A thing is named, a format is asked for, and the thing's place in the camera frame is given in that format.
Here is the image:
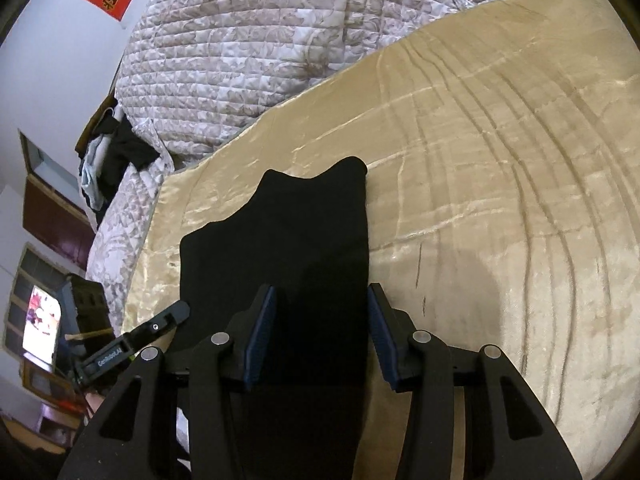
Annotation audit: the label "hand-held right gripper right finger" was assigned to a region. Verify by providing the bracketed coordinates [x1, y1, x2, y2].
[366, 282, 583, 480]

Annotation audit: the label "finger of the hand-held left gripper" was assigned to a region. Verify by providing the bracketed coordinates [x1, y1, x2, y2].
[122, 301, 192, 352]

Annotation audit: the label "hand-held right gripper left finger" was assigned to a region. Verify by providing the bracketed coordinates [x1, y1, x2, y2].
[57, 284, 279, 480]

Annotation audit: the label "black pants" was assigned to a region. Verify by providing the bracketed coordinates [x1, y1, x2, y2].
[177, 156, 371, 480]

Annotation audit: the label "black box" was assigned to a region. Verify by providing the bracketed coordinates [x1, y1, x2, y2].
[61, 272, 112, 343]

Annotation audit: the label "lit television screen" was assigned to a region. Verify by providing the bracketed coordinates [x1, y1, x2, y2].
[22, 284, 64, 367]

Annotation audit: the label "dark red wooden cabinet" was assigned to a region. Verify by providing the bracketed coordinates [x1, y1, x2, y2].
[22, 177, 97, 272]

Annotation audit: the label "light blue cloth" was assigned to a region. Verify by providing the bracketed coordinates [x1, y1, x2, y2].
[79, 137, 110, 208]

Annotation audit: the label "black garment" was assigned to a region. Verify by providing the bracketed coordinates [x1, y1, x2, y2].
[95, 119, 162, 221]

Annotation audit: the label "cream satin bed sheet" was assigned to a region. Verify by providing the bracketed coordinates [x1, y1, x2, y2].
[122, 0, 636, 480]

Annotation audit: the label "white brown quilted blanket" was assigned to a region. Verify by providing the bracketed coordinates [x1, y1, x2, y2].
[85, 0, 593, 316]

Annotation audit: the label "wooden bed frame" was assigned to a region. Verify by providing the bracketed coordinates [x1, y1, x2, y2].
[75, 94, 120, 157]

